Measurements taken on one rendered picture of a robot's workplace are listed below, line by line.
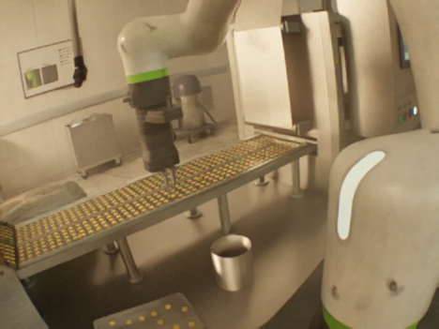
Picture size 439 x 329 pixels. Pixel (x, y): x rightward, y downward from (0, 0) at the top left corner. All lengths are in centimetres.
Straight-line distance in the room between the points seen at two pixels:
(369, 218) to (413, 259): 5
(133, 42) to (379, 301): 58
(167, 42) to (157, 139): 20
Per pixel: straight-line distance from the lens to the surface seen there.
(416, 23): 39
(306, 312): 44
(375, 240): 24
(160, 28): 64
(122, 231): 65
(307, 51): 89
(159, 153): 69
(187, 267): 75
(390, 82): 84
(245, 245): 67
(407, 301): 29
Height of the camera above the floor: 125
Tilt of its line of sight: 20 degrees down
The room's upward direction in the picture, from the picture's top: 8 degrees counter-clockwise
